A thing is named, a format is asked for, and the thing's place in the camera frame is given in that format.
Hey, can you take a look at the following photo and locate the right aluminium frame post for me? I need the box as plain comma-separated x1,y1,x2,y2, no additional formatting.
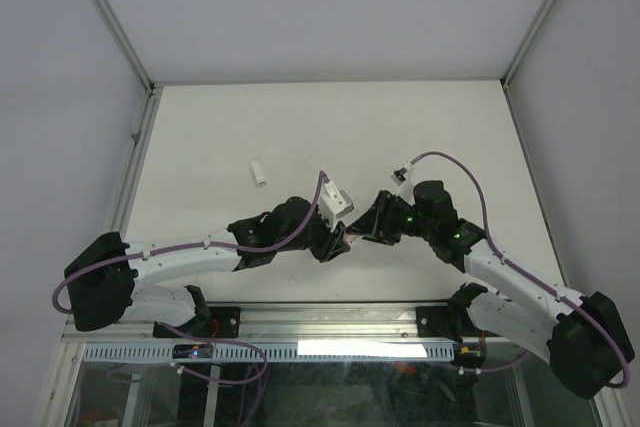
500,0,558,91

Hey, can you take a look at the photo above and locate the aluminium frame post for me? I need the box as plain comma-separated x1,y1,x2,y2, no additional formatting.
500,0,558,91
90,0,155,94

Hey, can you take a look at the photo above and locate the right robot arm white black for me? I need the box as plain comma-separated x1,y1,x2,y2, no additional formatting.
347,181,635,399

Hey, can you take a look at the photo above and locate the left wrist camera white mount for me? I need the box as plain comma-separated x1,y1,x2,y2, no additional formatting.
318,171,354,232

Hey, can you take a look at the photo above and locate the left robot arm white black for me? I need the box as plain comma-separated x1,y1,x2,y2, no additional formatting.
57,192,353,337

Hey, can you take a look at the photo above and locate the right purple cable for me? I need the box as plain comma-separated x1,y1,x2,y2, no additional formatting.
412,150,632,389

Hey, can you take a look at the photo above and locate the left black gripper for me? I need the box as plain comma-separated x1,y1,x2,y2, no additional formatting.
276,206,349,263

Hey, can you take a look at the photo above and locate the purple cable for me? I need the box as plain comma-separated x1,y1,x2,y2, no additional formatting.
412,150,632,389
50,169,271,388

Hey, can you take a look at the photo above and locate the white slotted cable duct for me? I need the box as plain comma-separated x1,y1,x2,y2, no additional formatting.
83,340,454,364

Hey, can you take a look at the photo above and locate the left aluminium frame post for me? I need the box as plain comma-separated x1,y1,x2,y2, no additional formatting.
90,0,155,94

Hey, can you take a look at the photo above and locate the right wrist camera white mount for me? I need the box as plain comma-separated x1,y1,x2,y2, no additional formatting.
391,161,415,187

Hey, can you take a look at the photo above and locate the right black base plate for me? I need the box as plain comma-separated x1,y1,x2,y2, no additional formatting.
415,304,482,343

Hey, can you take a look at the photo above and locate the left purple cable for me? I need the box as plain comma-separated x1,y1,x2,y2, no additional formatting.
50,169,271,388

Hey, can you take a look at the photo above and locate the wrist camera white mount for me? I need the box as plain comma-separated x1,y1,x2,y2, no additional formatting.
391,161,415,187
318,171,354,232

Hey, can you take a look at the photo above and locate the aluminium front rail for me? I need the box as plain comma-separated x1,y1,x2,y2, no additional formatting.
61,300,601,344

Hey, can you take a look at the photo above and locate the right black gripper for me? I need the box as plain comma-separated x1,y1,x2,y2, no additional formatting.
345,190,435,246

